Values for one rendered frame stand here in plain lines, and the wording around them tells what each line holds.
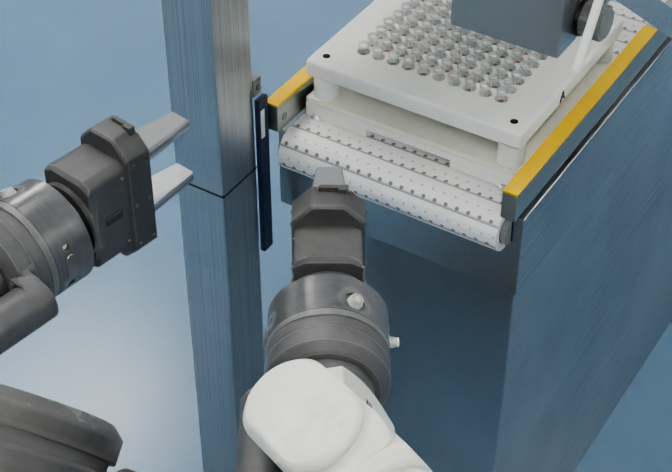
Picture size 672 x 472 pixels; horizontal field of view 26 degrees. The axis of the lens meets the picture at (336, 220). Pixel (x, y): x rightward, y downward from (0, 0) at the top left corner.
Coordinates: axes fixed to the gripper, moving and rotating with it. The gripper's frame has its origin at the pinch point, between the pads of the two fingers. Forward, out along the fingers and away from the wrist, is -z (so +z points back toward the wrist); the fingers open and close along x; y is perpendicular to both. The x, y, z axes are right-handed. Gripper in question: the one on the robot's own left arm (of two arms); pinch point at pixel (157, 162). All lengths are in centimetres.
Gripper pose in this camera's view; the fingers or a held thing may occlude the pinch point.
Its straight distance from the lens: 120.5
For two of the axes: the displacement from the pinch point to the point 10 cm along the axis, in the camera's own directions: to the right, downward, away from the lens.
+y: 7.6, 4.2, -4.9
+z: -6.5, 4.9, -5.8
